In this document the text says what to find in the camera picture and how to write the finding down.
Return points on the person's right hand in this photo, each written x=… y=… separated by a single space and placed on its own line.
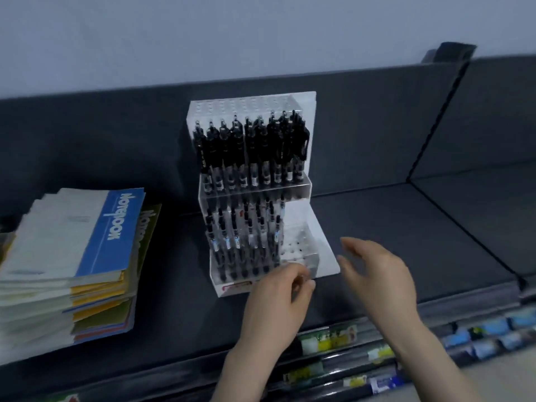
x=385 y=284

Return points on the person's left hand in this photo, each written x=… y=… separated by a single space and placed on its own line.
x=268 y=313

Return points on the person's right thumb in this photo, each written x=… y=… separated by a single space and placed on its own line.
x=348 y=270

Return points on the person's left thumb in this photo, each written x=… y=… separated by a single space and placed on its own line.
x=305 y=292

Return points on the person's right forearm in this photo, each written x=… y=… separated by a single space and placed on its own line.
x=435 y=368

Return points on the person's left forearm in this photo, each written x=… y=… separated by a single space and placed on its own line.
x=251 y=376

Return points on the clear acrylic pen display stand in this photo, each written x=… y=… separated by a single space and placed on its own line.
x=310 y=263

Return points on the row of shelf price labels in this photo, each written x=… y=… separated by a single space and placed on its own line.
x=328 y=339

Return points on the dark grey shelf board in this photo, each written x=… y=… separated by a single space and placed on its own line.
x=418 y=242
x=494 y=209

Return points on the row of short black pens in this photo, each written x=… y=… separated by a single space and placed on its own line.
x=243 y=242

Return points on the row of tall black pens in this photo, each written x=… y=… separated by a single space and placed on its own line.
x=251 y=150

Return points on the stack of notebooks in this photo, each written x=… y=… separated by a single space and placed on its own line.
x=63 y=263

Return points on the dark grey shelf back panel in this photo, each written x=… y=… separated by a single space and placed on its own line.
x=104 y=138

